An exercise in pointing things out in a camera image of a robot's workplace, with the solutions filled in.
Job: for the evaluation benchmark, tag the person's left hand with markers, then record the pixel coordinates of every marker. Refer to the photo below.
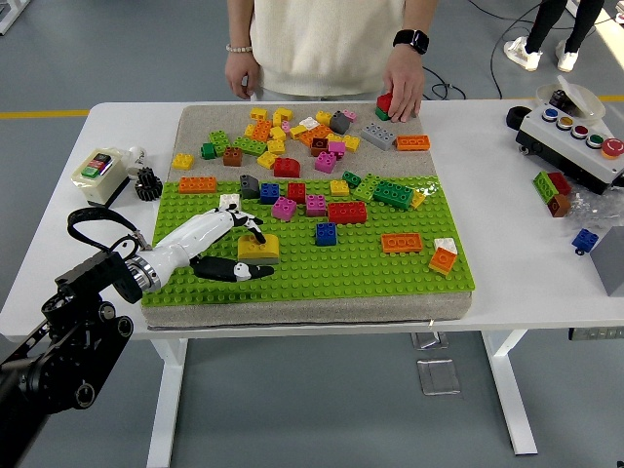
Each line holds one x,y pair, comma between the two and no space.
407,78

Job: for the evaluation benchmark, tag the person's right hand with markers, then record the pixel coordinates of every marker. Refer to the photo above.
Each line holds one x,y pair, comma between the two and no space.
243,73

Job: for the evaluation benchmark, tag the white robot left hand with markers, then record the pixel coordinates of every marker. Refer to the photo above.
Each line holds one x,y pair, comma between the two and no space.
190,234

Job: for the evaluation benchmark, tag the red eight-stud brick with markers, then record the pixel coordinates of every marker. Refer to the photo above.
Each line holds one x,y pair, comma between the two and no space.
347,213
385,102

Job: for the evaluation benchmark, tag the dark green eight-stud brick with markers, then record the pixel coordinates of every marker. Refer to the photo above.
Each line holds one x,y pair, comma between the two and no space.
381,116
394,195

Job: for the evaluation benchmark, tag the light grey eight-stud brick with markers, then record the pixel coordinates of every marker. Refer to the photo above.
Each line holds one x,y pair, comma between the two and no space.
378,136
268,261

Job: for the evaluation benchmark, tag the dark grey sloped brick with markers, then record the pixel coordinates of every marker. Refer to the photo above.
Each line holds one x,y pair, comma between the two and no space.
339,123
250,187

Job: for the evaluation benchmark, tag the yellow arched brick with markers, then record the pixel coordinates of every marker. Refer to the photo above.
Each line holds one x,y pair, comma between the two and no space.
268,246

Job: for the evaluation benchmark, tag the pink four-stud brick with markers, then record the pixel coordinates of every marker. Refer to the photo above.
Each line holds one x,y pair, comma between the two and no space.
316,206
325,163
284,209

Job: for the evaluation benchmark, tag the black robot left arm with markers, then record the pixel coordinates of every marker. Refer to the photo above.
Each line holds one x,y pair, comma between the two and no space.
63,356

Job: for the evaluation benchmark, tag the person's right forearm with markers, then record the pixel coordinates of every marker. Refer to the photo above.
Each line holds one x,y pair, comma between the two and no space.
240,22

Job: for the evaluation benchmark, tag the person's left forearm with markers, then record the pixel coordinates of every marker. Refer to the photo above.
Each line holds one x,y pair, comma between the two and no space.
420,14

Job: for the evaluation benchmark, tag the yellow toy brick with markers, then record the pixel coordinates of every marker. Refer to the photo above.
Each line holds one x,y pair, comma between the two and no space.
259,114
281,116
249,130
351,143
323,117
278,133
276,146
298,131
266,159

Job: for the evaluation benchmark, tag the orange eight-stud brick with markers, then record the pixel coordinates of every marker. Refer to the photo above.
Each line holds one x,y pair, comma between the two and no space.
197,184
262,130
402,243

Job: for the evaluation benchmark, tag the white four-stud brick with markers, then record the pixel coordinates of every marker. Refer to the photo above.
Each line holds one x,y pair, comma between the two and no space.
229,200

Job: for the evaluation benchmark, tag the small pink brick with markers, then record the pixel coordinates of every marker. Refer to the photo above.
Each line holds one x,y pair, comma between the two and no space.
285,126
350,115

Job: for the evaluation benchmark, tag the light green eight-stud brick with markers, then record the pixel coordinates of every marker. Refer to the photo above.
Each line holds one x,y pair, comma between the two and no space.
365,188
249,145

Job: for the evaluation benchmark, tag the yellow four-stud brick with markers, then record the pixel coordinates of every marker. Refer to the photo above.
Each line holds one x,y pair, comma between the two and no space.
182,161
339,188

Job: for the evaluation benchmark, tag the white toy brick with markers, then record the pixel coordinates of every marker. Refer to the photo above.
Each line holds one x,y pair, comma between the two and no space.
446,245
309,122

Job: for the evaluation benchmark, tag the brown four-stud brick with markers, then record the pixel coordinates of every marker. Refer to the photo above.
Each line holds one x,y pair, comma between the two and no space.
233,156

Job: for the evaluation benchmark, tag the dark green toy brick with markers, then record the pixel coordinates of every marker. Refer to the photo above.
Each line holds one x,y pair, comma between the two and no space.
208,151

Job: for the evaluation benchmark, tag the blue four-stud brick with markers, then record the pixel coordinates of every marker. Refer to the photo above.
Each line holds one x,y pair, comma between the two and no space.
269,194
326,235

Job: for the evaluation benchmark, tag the orange toy brick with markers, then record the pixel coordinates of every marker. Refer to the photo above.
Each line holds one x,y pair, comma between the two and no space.
317,132

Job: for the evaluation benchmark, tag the pink toy brick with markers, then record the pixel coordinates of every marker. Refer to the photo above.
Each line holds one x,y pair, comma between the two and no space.
337,147

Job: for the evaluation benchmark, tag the red arched brick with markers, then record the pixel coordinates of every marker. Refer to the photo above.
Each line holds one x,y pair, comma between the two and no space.
287,167

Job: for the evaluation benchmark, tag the brown toy brick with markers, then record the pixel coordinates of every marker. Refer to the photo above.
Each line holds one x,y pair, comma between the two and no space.
320,146
559,206

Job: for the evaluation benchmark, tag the red four-stud brick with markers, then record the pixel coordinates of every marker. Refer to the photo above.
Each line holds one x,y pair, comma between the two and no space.
296,193

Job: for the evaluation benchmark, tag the dark green four-stud brick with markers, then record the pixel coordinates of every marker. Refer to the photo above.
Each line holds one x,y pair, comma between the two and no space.
351,179

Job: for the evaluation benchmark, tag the small yellow brick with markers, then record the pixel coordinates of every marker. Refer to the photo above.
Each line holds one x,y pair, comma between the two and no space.
418,201

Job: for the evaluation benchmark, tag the green studded baseplate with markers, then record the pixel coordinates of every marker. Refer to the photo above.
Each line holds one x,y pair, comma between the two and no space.
341,278

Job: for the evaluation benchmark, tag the red toy brick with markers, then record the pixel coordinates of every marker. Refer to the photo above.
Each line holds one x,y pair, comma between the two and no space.
560,182

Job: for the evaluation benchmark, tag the orange and yellow brick stack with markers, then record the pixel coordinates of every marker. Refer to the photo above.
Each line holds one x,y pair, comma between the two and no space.
442,261

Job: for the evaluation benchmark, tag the black wristwatch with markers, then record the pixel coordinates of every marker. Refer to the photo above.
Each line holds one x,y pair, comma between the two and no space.
414,40

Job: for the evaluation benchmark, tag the black gear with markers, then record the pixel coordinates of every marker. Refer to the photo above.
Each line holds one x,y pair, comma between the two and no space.
147,183

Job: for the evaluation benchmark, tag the person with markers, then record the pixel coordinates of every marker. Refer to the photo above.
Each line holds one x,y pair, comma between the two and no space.
546,24
326,44

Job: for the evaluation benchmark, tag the black tape roll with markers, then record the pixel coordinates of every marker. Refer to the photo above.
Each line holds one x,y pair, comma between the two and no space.
516,117

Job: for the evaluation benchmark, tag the grey-brown foam mat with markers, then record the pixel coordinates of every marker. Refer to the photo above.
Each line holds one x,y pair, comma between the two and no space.
302,312

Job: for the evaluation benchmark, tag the white table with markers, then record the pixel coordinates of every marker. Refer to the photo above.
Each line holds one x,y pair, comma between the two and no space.
487,219

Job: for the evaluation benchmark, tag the clear plastic container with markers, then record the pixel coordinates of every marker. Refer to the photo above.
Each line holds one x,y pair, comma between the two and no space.
582,100

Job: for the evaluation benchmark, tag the white push-button control box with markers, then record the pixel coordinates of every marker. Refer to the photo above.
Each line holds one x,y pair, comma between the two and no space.
570,146

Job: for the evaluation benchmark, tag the crumpled clear plastic bag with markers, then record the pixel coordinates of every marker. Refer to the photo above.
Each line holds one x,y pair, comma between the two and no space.
592,209

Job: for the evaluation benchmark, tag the table control panel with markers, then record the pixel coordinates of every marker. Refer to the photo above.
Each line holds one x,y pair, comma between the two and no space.
596,333

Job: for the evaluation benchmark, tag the cream switch box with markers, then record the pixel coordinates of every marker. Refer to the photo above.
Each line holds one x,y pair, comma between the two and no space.
100,173

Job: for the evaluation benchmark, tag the white furniture frame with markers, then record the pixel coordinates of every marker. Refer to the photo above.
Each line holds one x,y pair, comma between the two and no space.
9,14

